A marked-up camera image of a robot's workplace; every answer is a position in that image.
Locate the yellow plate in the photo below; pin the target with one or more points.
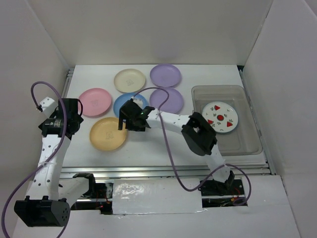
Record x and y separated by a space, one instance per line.
105 135

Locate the blue plate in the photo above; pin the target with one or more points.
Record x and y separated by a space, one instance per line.
120 101

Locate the pink plate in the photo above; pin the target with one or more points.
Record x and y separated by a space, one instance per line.
95 101

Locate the cream plate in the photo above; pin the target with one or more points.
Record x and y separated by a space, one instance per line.
129 80

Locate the purple plate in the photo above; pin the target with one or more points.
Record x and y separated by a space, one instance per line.
174 103
165 75

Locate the watermelon pattern white plate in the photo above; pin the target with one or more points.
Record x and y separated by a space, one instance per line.
221 116

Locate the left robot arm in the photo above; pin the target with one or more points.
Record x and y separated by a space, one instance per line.
49 200

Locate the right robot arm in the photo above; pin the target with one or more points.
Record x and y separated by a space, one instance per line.
200 138

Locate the clear plastic bin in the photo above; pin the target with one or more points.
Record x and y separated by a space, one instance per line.
244 139

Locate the white cover plate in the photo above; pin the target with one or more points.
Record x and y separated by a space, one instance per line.
153 196

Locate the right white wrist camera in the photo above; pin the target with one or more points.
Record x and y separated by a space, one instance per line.
140 101

